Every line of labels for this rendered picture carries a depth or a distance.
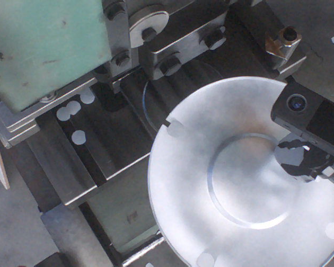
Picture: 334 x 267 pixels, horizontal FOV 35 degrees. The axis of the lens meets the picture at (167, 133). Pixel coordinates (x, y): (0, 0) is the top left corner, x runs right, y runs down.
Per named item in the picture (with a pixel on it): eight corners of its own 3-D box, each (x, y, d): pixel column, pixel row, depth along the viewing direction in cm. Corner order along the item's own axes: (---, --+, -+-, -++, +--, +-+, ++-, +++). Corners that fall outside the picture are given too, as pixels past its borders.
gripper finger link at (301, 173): (282, 180, 66) (327, 185, 58) (274, 174, 66) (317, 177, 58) (299, 149, 67) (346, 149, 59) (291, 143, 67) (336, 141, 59)
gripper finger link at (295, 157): (291, 187, 72) (334, 192, 64) (259, 164, 71) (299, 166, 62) (301, 168, 73) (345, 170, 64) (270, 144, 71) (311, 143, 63)
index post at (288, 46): (288, 62, 84) (305, 35, 75) (273, 71, 84) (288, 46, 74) (278, 48, 85) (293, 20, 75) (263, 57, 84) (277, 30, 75)
